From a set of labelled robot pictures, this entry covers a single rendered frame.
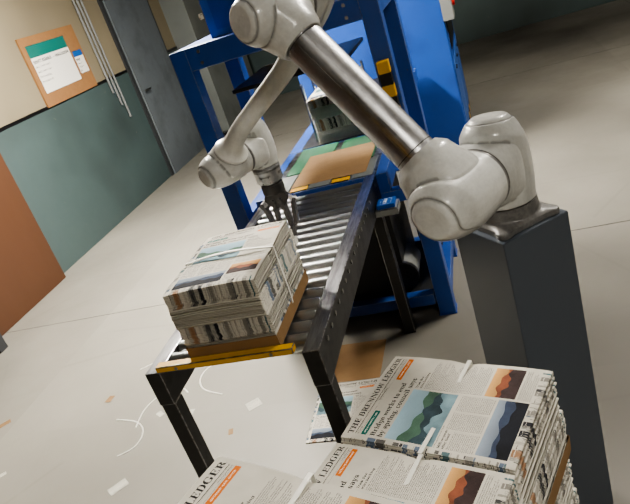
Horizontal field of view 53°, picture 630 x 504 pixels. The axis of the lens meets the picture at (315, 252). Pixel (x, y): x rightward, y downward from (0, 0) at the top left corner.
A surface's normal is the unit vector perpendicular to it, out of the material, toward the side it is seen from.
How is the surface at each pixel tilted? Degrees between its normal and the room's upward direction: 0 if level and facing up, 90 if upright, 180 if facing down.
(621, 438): 0
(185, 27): 90
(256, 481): 1
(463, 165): 49
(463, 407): 1
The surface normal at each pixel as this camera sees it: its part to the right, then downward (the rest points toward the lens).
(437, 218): -0.55, 0.57
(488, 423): -0.32, -0.87
